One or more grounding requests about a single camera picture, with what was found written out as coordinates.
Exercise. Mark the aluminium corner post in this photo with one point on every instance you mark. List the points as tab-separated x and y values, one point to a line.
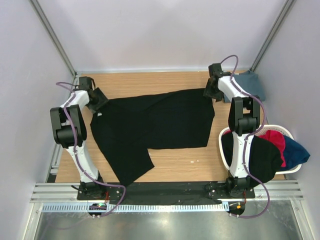
280	19
52	35

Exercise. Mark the right aluminium corner post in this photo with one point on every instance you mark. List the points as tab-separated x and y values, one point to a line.
280	19

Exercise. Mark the aluminium front rail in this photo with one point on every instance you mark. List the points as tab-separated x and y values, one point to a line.
273	190

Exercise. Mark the white laundry basket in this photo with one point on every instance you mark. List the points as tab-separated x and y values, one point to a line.
285	132

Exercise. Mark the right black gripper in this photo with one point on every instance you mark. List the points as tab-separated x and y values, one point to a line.
218	96

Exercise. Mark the navy garment in basket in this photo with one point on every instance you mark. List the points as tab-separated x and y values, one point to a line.
294	154

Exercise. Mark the red garment in basket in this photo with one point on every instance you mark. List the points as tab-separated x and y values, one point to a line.
277	139

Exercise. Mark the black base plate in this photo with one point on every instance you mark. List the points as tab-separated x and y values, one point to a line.
164	193

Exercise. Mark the folded teal t-shirt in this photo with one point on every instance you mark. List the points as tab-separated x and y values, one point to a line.
249	82

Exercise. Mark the left aluminium corner post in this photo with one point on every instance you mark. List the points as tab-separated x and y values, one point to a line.
52	35

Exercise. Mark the black t-shirt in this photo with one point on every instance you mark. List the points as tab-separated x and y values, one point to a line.
125	129

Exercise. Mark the black garment in basket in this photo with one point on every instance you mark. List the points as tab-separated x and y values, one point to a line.
264	160

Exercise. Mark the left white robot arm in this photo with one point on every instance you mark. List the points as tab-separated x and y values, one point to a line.
70	132

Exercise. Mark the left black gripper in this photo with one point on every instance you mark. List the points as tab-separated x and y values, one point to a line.
102	101

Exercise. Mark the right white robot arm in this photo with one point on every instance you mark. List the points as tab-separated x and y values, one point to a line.
243	122

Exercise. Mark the white slotted cable duct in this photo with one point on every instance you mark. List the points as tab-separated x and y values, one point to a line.
90	207

